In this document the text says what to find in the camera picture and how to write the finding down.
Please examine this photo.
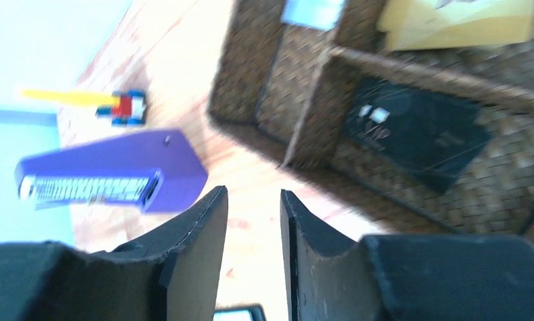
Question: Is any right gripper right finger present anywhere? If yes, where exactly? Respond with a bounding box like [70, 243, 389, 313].
[280, 190, 534, 321]

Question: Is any colourful toy block car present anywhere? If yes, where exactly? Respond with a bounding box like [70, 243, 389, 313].
[21, 89, 147, 126]

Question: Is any white card in basket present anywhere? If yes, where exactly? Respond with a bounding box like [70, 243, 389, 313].
[280, 0, 345, 31]

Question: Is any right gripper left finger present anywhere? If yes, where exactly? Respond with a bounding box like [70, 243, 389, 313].
[0, 186, 228, 320]

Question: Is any brown woven basket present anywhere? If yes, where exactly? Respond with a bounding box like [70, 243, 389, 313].
[207, 1, 534, 242]

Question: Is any yellow credit card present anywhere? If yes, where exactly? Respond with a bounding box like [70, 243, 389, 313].
[376, 0, 534, 51]

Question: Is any purple metronome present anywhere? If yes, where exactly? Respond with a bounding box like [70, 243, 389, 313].
[15, 129, 208, 213]

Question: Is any black card holder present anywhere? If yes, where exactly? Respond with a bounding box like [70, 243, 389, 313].
[212, 304, 266, 321]

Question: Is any black credit card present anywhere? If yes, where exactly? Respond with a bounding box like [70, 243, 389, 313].
[343, 77, 492, 195]

